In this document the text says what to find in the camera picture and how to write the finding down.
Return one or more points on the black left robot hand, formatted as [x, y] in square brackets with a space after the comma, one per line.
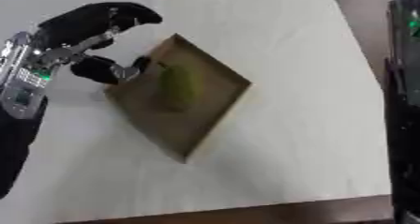
[90, 20]

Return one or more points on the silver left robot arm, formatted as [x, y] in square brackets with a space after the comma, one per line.
[20, 87]

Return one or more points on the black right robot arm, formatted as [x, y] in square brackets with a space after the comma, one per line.
[403, 109]

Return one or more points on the tan cardboard box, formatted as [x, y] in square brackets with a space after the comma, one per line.
[178, 98]

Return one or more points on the green toy fruit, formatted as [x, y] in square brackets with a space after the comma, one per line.
[179, 87]

